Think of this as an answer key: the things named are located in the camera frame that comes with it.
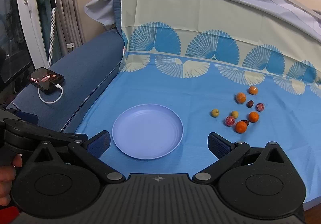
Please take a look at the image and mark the large orange front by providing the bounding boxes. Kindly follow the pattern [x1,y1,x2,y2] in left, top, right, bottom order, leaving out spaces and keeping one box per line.
[235,121,248,134]

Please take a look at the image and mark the red fruit front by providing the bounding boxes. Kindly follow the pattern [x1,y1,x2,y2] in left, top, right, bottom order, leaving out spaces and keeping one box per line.
[225,116,235,127]

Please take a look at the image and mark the red fruit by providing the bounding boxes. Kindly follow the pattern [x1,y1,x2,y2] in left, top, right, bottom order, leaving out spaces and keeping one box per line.
[225,116,235,127]
[256,103,265,112]

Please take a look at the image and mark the dark red jujube back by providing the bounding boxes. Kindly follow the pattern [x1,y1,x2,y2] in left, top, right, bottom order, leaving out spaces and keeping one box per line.
[247,100,254,108]

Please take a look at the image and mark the yellow green fruit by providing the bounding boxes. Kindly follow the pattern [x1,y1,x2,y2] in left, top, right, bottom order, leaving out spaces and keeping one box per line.
[231,111,239,119]
[211,109,220,117]

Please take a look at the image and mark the lavender plastic plate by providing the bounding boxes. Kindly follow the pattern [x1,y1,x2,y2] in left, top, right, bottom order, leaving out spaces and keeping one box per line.
[112,104,184,160]

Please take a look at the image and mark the person left hand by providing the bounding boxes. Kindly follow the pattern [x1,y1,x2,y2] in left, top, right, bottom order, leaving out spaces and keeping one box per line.
[0,154,22,206]

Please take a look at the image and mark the black smartphone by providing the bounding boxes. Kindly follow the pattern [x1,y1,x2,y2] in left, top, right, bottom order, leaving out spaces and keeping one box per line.
[27,67,65,94]

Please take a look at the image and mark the wrapped red fruit right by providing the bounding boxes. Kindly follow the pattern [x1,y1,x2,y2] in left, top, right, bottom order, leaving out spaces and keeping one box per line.
[256,103,265,112]

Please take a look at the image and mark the small orange back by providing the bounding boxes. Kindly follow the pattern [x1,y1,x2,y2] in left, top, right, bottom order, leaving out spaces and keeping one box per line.
[248,86,258,95]

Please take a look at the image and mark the blue denim sofa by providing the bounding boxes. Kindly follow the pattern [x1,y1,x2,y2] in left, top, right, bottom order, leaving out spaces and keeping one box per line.
[7,29,124,133]

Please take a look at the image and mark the grey curtain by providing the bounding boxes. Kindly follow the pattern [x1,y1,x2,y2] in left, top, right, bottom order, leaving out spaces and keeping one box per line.
[55,0,85,57]

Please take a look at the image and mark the blue patterned bed sheet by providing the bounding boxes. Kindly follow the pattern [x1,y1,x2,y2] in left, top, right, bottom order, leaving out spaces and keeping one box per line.
[77,0,320,201]

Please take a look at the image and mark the white charging cable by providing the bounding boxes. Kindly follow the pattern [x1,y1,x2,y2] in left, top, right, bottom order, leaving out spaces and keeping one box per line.
[37,84,64,104]

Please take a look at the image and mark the braided steamer hose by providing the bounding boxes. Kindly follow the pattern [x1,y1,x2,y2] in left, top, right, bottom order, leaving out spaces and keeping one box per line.
[47,7,57,69]

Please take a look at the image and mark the white window frame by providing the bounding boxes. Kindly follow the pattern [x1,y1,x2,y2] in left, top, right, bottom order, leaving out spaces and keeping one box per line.
[17,0,48,69]

